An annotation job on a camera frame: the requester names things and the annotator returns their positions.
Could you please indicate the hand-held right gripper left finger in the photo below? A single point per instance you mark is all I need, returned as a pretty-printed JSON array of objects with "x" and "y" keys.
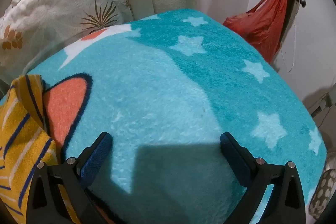
[{"x": 97, "y": 158}]

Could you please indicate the teal star-print blanket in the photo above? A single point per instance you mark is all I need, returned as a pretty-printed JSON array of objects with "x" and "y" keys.
[{"x": 157, "y": 82}]

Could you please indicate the yellow striped shirt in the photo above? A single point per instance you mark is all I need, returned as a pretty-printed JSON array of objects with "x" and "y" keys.
[{"x": 23, "y": 134}]

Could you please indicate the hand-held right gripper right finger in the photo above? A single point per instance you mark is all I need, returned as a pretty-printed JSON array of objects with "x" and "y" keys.
[{"x": 233, "y": 158}]

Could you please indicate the white furniture piece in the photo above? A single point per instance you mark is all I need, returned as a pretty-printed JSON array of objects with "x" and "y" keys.
[{"x": 323, "y": 108}]

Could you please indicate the red plastic bag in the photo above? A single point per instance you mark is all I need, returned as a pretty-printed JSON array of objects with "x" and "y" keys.
[{"x": 262, "y": 27}]

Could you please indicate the white leaf-print pillow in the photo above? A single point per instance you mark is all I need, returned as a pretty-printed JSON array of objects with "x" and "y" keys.
[{"x": 52, "y": 3}]

